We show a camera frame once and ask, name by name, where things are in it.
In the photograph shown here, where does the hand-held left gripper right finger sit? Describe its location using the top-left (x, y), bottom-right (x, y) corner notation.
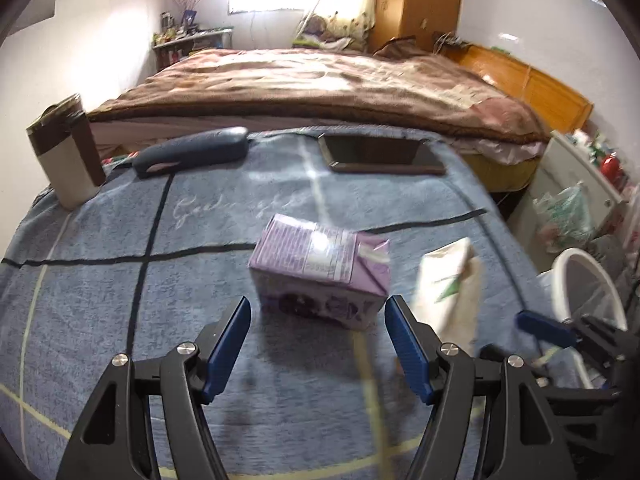
top-left (384, 295), bottom-right (581, 480)

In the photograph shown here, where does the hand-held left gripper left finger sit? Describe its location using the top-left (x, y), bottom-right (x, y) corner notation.
top-left (55, 295), bottom-right (252, 480)

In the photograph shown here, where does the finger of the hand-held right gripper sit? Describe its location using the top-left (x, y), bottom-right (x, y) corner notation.
top-left (516, 310), bottom-right (630, 388)
top-left (477, 344), bottom-right (553, 392)

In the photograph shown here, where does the purple drink carton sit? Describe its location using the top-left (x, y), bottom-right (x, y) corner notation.
top-left (249, 213), bottom-right (392, 332)

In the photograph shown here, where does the grey cloth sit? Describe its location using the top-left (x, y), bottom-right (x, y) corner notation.
top-left (587, 232), bottom-right (640, 282)

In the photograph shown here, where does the translucent plastic bag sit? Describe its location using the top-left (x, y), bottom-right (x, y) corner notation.
top-left (532, 182), bottom-right (596, 254)

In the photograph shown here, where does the white chest cabinet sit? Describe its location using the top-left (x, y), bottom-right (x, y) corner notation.
top-left (507, 130), bottom-right (631, 272)

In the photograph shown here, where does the red toy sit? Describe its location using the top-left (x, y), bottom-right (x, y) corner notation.
top-left (600, 152), bottom-right (624, 181)

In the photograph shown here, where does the black smartphone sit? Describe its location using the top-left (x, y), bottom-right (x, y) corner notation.
top-left (318, 132), bottom-right (447, 176)

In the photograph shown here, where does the white and brown thermos mug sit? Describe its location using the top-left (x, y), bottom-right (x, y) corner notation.
top-left (26, 93), bottom-right (107, 210)

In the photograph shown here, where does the wooden headboard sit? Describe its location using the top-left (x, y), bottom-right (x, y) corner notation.
top-left (442, 42), bottom-right (596, 134)

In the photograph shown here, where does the bed with brown blanket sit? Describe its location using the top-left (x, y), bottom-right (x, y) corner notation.
top-left (87, 47), bottom-right (552, 144)

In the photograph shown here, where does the cluttered white shelf desk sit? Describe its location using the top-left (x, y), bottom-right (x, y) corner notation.
top-left (152, 10), bottom-right (236, 71)

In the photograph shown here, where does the brown teddy bear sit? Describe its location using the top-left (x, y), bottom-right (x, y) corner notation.
top-left (295, 15), bottom-right (331, 46)

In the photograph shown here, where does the wooden wardrobe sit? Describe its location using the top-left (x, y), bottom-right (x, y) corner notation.
top-left (372, 0), bottom-right (466, 54)

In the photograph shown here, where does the floral curtain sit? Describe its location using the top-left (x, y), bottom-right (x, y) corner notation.
top-left (300, 0), bottom-right (381, 51)

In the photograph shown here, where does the wooden bed frame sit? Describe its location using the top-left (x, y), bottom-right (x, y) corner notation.
top-left (465, 140), bottom-right (544, 194)

